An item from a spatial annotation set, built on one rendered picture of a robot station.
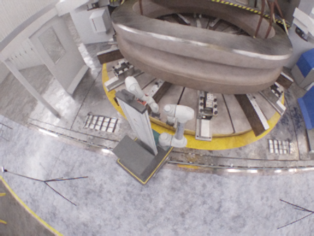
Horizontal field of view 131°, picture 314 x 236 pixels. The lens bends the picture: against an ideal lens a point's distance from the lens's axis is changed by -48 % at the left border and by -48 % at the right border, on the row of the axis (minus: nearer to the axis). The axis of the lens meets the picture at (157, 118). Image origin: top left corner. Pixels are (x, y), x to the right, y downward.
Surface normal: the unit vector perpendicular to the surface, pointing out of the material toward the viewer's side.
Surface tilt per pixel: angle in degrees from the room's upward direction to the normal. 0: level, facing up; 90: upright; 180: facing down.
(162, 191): 0
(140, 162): 0
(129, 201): 0
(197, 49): 90
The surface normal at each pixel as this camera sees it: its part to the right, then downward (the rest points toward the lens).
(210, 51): -0.25, 0.85
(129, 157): -0.07, -0.49
